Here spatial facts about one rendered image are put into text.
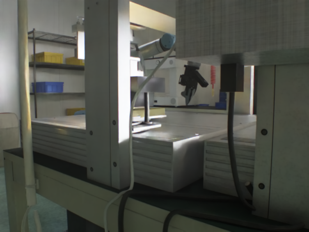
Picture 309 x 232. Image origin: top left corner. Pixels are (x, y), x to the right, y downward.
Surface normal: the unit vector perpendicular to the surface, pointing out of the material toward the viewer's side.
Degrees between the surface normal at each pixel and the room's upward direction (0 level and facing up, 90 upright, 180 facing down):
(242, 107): 90
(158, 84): 90
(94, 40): 90
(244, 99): 90
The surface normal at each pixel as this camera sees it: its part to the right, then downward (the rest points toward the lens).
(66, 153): -0.63, 0.07
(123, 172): 0.77, 0.05
